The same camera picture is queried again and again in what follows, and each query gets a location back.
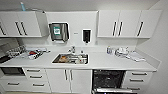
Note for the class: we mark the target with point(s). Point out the steel kitchen sink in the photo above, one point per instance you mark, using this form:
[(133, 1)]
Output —
[(70, 59)]

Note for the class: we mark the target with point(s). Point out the small red kitchen item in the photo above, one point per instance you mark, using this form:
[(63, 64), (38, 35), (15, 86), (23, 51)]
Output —
[(32, 53)]

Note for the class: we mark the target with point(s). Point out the small chrome tap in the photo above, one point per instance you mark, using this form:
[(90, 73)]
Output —
[(81, 51)]

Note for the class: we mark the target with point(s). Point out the chrome faucet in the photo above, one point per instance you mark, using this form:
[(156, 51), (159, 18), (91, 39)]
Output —
[(72, 50)]

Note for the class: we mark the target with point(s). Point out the stacked white dishes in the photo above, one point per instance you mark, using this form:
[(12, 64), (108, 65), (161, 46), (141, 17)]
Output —
[(121, 51)]

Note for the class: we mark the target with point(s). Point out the white base cabinets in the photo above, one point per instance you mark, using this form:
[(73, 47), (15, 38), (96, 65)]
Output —
[(60, 80)]

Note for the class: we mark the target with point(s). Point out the stainless steel dishwasher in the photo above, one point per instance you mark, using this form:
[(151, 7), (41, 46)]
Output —
[(108, 81)]

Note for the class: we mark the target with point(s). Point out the white folded towel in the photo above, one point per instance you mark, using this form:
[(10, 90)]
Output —
[(137, 57)]

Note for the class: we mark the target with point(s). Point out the blue bottle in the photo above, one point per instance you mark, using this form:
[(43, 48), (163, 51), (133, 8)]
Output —
[(22, 6)]

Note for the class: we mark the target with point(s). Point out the black built-in oven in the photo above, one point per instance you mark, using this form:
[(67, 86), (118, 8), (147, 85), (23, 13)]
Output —
[(11, 71)]

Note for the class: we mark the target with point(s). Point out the black wall appliance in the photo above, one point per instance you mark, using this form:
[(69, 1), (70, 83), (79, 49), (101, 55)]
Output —
[(86, 35)]

